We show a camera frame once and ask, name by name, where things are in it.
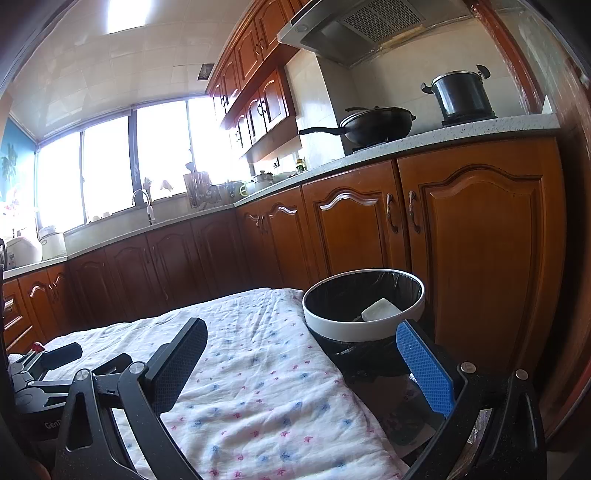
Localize knife block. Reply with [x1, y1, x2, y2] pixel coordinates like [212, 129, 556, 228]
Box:
[184, 171, 211, 208]

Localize metal sink faucet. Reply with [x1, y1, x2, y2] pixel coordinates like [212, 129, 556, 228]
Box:
[131, 189, 155, 226]

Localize white lidded crock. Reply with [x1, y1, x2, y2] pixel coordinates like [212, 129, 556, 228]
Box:
[38, 225, 68, 260]

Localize white bin with black liner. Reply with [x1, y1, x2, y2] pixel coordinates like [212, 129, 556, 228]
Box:
[302, 268, 446, 448]

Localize ceiling light panel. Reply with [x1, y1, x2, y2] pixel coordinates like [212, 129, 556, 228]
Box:
[108, 0, 222, 35]

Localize kitchen window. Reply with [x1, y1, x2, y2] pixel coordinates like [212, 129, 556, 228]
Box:
[34, 95, 241, 234]

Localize white star-printed blanket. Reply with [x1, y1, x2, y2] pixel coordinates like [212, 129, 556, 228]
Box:
[9, 287, 411, 480]

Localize white rice cooker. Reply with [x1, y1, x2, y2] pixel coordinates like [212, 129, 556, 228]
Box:
[4, 235, 43, 269]

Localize dark stock pot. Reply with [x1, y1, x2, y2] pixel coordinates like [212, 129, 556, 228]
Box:
[420, 65, 497, 121]

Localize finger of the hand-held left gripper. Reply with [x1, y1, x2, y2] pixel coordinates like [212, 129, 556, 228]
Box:
[92, 353, 133, 377]
[34, 342, 84, 371]

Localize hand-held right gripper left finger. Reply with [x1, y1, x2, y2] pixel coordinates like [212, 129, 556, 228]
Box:
[53, 316, 208, 480]

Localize wooden cabinet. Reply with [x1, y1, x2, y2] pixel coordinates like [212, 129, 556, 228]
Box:
[205, 0, 319, 163]
[0, 264, 70, 354]
[235, 136, 570, 439]
[67, 208, 241, 333]

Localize wooden lower cabinet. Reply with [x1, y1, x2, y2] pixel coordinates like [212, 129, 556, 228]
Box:
[0, 264, 70, 354]
[235, 136, 570, 439]
[67, 208, 241, 333]

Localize wooden upper cabinet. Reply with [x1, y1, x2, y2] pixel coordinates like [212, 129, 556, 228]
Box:
[205, 0, 319, 163]

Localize steel range hood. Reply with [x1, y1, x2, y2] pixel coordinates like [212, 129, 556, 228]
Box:
[277, 0, 474, 68]

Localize white paper towel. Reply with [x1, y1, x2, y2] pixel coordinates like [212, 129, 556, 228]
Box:
[361, 298, 402, 322]

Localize grey stone countertop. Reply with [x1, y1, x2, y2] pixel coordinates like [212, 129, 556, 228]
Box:
[2, 113, 561, 280]

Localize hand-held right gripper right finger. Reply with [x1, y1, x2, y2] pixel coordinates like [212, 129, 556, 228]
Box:
[394, 318, 548, 480]

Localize black wok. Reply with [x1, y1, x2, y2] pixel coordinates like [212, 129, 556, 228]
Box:
[298, 106, 416, 147]

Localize blue wall poster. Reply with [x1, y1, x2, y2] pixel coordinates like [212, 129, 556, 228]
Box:
[0, 115, 38, 217]

